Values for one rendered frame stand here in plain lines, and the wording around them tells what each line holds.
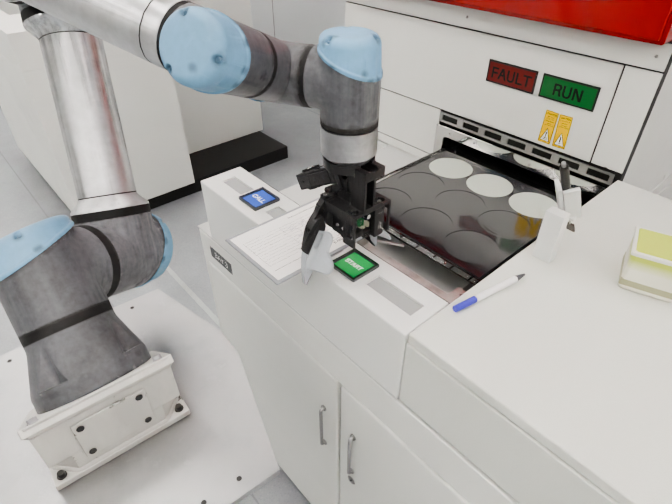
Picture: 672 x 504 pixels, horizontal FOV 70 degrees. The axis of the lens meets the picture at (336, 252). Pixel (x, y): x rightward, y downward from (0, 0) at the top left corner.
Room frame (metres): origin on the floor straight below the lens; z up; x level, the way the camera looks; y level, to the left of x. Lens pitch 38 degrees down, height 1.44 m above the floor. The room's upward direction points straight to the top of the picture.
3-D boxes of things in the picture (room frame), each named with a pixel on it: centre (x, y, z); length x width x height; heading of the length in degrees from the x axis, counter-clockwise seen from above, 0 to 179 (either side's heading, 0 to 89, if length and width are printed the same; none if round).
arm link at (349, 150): (0.59, -0.02, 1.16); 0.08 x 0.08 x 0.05
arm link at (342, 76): (0.59, -0.01, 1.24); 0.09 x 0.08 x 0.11; 68
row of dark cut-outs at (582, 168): (1.02, -0.41, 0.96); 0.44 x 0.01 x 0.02; 41
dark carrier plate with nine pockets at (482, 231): (0.86, -0.26, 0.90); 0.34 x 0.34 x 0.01; 41
